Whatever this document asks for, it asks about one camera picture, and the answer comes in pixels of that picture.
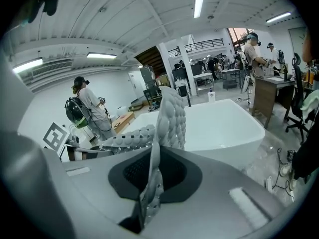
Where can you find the brown wooden vanity cabinet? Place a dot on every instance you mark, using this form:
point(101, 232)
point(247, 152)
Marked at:
point(266, 96)

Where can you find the white round bin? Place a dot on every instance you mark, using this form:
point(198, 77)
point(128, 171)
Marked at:
point(122, 111)

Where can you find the pale green cloth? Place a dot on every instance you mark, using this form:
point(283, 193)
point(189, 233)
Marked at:
point(310, 103)

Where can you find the black office chair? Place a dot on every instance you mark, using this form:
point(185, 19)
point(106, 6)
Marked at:
point(297, 96)

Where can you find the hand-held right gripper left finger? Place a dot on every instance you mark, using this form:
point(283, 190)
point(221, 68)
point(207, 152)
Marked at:
point(99, 180)

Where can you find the black basin faucet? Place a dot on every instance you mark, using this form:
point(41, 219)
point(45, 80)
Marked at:
point(285, 73)

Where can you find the low wooden table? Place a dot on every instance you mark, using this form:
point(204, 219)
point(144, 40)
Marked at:
point(123, 121)

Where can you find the white bathtub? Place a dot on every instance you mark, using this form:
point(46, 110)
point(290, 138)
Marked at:
point(219, 128)

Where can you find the green black backpack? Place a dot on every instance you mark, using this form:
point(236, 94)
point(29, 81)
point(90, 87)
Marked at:
point(74, 113)

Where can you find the white pump soap bottle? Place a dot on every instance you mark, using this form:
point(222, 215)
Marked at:
point(211, 97)

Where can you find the grey perforated bath mat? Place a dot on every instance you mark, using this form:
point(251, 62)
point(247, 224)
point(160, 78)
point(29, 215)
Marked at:
point(172, 113)

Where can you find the black bathtub faucet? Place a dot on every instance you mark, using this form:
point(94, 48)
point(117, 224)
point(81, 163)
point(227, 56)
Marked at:
point(188, 101)

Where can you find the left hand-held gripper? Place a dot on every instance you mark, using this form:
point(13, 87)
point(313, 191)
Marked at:
point(56, 138)

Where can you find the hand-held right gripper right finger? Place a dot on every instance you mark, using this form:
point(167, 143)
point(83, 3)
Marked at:
point(211, 195)

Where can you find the white sink basin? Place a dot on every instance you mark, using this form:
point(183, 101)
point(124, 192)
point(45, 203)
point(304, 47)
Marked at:
point(275, 78)

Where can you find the metal work table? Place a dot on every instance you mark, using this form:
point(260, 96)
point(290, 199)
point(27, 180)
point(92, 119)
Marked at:
point(203, 77)
point(230, 73)

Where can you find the black shelf table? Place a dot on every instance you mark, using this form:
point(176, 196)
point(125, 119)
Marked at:
point(152, 96)

